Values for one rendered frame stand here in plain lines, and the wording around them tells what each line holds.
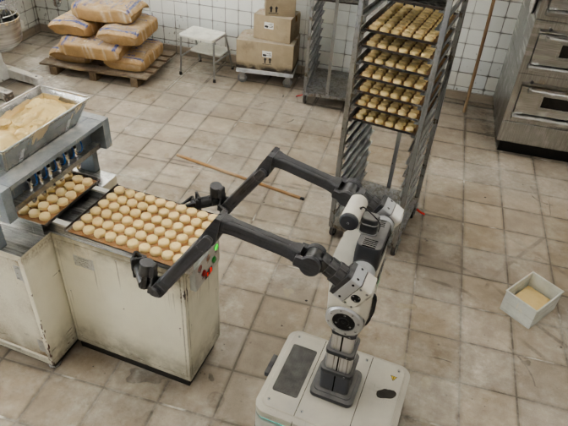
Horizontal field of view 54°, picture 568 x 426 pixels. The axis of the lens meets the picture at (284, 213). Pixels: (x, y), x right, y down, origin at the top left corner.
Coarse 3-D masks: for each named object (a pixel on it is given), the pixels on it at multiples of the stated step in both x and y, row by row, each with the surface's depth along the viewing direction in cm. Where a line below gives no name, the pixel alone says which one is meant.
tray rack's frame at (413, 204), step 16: (464, 0) 328; (464, 16) 334; (448, 64) 352; (448, 80) 360; (432, 128) 380; (432, 144) 387; (384, 192) 418; (400, 192) 419; (416, 192) 412; (416, 208) 409; (336, 224) 383; (400, 240) 378
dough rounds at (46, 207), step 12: (72, 180) 277; (84, 180) 275; (48, 192) 267; (60, 192) 266; (72, 192) 266; (36, 204) 258; (48, 204) 258; (60, 204) 259; (24, 216) 253; (36, 216) 252; (48, 216) 251
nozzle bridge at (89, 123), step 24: (96, 120) 271; (48, 144) 251; (72, 144) 253; (96, 144) 278; (24, 168) 234; (72, 168) 264; (96, 168) 294; (0, 192) 220; (24, 192) 243; (0, 216) 228; (0, 240) 241
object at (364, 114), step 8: (432, 104) 359; (360, 112) 340; (368, 112) 344; (376, 112) 342; (368, 120) 334; (376, 120) 332; (384, 120) 336; (392, 120) 334; (400, 120) 334; (408, 120) 339; (400, 128) 328; (408, 128) 326; (416, 128) 331
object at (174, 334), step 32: (64, 256) 261; (96, 256) 252; (128, 256) 245; (96, 288) 266; (128, 288) 257; (96, 320) 283; (128, 320) 272; (160, 320) 262; (192, 320) 262; (128, 352) 289; (160, 352) 278; (192, 352) 273
